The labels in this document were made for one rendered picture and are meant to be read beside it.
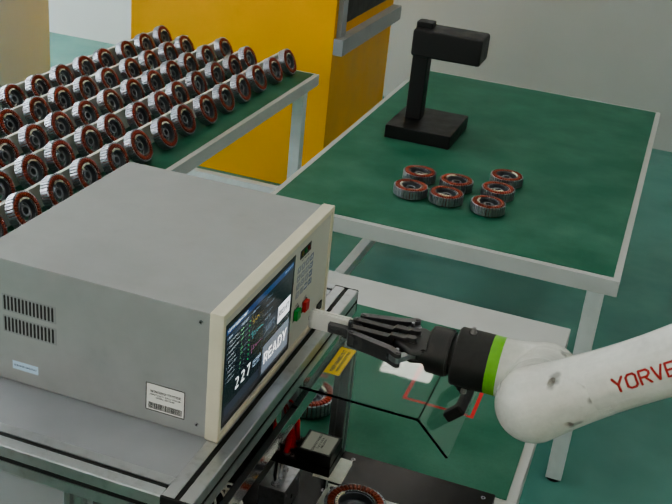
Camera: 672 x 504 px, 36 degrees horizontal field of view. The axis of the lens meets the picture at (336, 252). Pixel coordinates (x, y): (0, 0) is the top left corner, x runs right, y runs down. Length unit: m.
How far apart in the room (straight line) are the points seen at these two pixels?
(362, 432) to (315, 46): 3.17
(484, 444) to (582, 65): 4.72
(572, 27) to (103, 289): 5.44
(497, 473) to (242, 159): 3.53
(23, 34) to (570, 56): 3.28
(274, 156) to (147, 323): 3.92
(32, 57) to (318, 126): 1.53
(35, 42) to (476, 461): 4.00
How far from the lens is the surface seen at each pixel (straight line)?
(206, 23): 5.30
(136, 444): 1.48
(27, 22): 5.55
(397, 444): 2.14
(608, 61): 6.68
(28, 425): 1.52
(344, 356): 1.79
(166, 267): 1.49
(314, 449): 1.81
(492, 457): 2.16
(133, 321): 1.45
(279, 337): 1.62
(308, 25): 5.07
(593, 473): 3.51
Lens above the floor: 1.99
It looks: 25 degrees down
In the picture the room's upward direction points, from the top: 6 degrees clockwise
